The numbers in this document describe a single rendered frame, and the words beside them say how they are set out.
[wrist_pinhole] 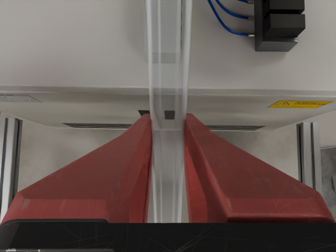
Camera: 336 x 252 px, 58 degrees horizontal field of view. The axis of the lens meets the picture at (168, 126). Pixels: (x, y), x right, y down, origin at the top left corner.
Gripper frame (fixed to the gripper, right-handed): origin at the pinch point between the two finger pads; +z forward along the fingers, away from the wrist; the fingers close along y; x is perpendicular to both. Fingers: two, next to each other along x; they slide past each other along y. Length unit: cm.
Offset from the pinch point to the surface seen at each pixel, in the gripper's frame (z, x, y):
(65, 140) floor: 73, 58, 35
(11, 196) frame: 39, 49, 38
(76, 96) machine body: 32.7, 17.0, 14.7
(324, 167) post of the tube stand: 66, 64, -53
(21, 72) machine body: 30.8, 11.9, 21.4
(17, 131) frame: 51, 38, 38
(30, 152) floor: 70, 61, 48
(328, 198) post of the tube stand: 59, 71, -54
